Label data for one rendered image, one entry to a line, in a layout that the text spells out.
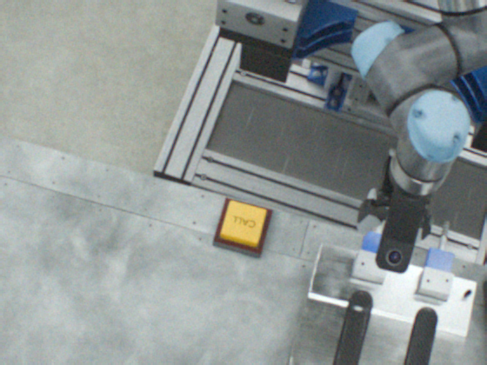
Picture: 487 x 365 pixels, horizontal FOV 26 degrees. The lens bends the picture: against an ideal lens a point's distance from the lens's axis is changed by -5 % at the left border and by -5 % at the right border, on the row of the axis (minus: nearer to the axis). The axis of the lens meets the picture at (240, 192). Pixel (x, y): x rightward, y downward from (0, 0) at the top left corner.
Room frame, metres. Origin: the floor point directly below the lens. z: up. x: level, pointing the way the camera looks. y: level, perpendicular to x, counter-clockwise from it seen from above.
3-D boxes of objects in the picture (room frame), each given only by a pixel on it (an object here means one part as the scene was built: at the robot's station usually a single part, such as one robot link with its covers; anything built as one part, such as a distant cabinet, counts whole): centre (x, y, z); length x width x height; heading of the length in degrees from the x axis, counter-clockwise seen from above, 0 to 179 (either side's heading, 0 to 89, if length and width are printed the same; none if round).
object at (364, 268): (0.63, -0.22, 0.89); 0.13 x 0.05 x 0.05; 174
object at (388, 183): (0.62, -0.22, 1.15); 0.09 x 0.08 x 0.12; 174
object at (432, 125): (0.61, -0.22, 1.31); 0.09 x 0.08 x 0.11; 35
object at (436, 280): (0.62, -0.33, 0.89); 0.13 x 0.05 x 0.05; 174
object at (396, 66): (0.70, -0.17, 1.31); 0.11 x 0.11 x 0.08; 35
